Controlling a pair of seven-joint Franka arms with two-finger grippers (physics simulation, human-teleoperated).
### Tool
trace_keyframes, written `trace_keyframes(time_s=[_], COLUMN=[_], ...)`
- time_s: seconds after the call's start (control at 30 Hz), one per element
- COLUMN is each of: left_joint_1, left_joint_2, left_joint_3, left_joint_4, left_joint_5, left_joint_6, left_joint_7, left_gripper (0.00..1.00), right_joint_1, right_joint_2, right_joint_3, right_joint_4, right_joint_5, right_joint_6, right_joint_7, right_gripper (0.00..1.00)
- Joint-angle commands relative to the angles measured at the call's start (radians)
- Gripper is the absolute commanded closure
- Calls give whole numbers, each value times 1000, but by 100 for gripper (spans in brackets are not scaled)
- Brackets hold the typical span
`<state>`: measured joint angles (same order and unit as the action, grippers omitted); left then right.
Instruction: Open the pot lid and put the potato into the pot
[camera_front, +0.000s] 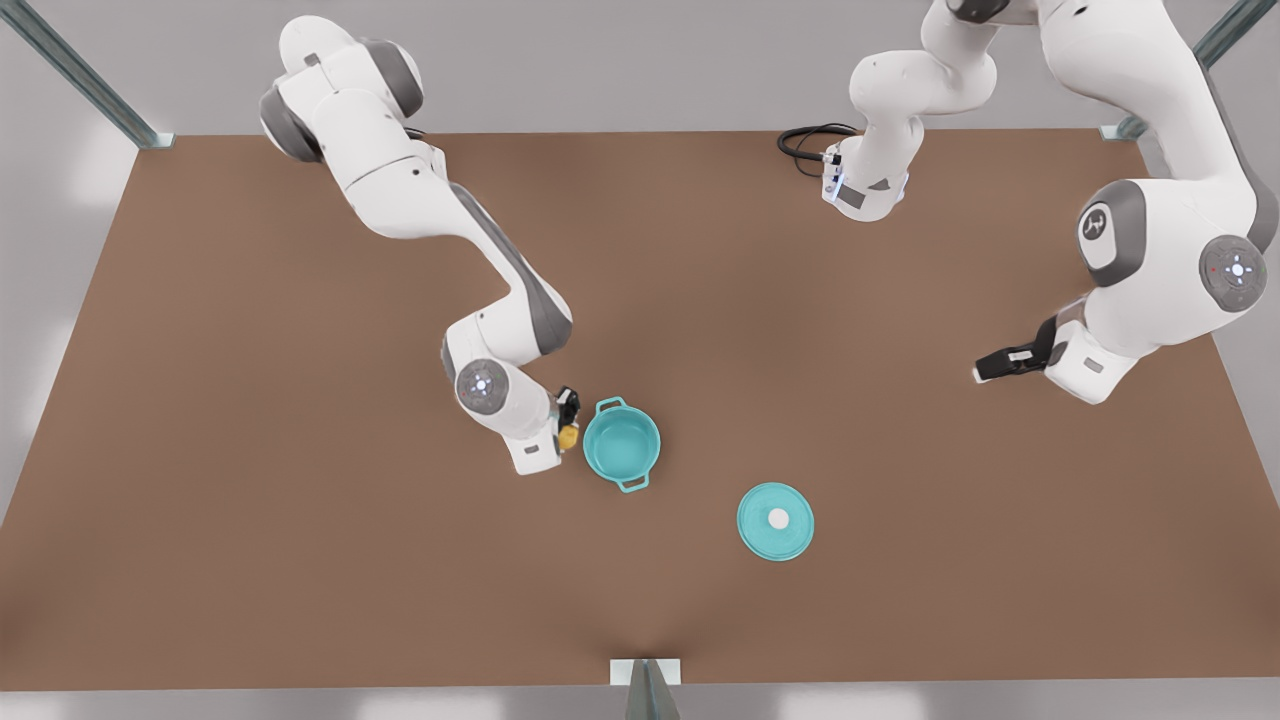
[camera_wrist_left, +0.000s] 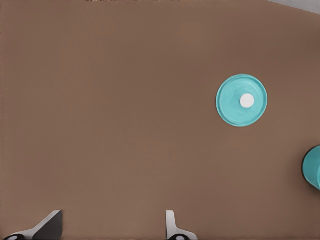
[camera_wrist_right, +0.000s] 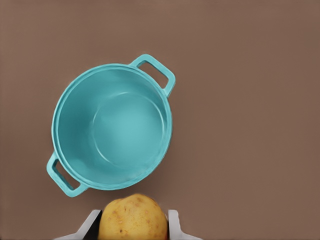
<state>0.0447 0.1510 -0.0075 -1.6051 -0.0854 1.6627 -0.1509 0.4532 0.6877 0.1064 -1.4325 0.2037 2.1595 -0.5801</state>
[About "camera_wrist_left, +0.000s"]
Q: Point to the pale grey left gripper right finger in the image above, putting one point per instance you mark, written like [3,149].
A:
[171,225]

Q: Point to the teal pot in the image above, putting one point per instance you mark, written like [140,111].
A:
[312,167]

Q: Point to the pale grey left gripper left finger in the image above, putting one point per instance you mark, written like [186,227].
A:
[47,226]

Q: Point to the teal pot lid white knob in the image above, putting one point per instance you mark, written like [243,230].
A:
[241,100]

